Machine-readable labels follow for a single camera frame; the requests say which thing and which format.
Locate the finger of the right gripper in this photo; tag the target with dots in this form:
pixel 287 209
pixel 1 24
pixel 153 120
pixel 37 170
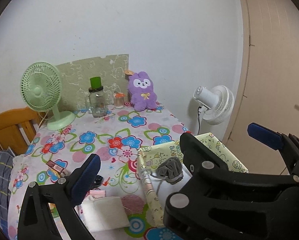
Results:
pixel 217 203

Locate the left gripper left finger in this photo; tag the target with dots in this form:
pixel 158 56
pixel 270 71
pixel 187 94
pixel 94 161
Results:
pixel 36 220

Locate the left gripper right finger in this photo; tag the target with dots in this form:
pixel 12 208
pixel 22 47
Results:
pixel 264 136

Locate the white towel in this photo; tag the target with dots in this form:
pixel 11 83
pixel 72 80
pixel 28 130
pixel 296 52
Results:
pixel 103 214

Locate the pink cloth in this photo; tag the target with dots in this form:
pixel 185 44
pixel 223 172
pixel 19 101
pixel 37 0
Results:
pixel 97 193

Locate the small colourful carton box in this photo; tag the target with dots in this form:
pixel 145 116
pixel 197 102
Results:
pixel 56 168

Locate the floral tablecloth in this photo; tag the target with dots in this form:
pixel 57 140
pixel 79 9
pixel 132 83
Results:
pixel 116 139

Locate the grey velvet scrunchie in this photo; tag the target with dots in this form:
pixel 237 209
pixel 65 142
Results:
pixel 170 170

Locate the blue plaid blanket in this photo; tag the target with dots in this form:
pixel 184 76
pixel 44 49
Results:
pixel 6 165

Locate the beige door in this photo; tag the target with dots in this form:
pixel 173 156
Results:
pixel 269 87

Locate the wooden chair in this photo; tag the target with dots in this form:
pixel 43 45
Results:
pixel 17 129

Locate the white standing fan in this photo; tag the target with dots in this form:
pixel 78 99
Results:
pixel 213 108

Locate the glass mason jar mug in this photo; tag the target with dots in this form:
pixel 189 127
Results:
pixel 97 102

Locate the green desk fan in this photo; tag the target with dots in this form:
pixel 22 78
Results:
pixel 41 88

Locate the small toothpick jar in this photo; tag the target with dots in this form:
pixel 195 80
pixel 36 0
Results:
pixel 119 100

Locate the green patterned cardboard sheet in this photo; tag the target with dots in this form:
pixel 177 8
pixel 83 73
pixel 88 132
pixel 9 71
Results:
pixel 75 77

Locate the green cup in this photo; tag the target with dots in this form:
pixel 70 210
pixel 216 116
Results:
pixel 95 82

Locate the purple plush bunny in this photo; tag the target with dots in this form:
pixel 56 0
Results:
pixel 142 93

